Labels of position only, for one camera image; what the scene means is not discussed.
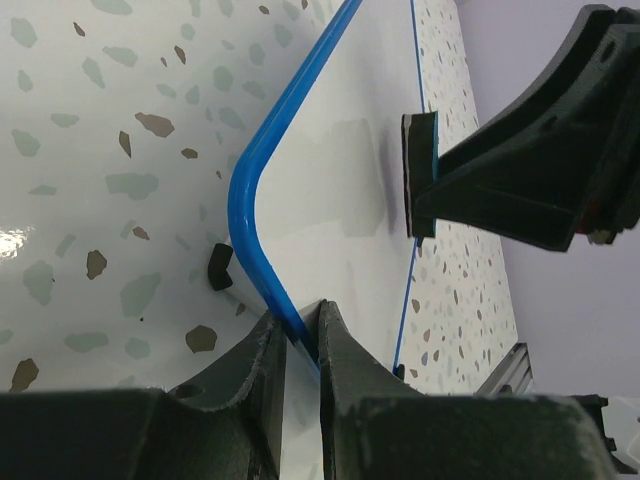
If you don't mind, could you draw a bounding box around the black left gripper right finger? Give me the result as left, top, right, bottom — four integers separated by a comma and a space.
318, 300, 617, 479

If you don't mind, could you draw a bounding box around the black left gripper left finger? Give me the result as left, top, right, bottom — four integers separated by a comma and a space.
1, 313, 287, 479

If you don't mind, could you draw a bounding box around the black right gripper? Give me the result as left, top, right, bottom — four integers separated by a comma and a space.
416, 5, 639, 252

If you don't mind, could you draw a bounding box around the blue foam whiteboard eraser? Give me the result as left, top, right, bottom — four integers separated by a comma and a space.
401, 112, 438, 246

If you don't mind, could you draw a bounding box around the blue framed whiteboard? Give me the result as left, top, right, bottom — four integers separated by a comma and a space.
227, 0, 426, 480

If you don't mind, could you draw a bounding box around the aluminium table edge rail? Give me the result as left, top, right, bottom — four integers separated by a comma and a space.
476, 342, 533, 396

